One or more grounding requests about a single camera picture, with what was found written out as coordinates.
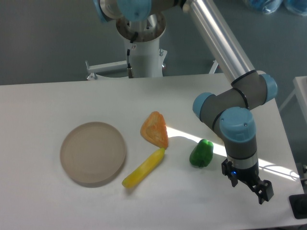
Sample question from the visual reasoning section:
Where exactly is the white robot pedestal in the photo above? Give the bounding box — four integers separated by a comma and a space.
86, 12, 167, 81

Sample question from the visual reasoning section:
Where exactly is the beige round plate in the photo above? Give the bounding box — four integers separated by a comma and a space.
60, 122, 127, 187

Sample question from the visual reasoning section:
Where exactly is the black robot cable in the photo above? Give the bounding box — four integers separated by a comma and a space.
126, 31, 139, 79

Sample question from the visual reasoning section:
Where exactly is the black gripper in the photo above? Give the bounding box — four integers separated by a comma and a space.
221, 159, 274, 204

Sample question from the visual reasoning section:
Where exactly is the orange triangular toy food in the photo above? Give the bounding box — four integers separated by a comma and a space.
140, 111, 168, 149

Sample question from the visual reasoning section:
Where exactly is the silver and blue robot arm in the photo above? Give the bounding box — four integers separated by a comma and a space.
94, 0, 277, 203

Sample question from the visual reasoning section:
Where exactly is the green bell pepper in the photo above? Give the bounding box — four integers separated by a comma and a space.
189, 139, 213, 168

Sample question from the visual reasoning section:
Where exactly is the black device at table edge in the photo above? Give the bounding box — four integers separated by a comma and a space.
289, 194, 307, 219

